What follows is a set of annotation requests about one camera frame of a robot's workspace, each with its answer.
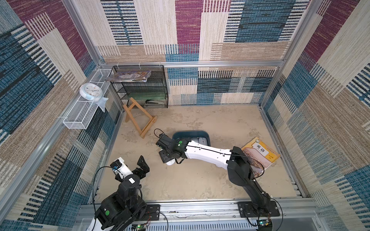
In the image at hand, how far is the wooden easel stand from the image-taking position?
0.94 m

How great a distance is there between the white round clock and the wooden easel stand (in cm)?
16

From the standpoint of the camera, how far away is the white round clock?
0.74 m
